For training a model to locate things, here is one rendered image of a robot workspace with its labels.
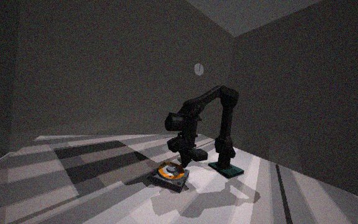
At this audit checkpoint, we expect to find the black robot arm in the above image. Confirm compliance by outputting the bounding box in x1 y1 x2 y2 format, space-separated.
165 85 239 170

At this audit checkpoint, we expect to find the orange and brown round plate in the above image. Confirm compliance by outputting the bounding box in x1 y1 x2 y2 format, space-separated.
158 162 185 180

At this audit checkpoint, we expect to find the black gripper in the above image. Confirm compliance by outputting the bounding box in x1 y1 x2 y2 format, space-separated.
178 131 208 168

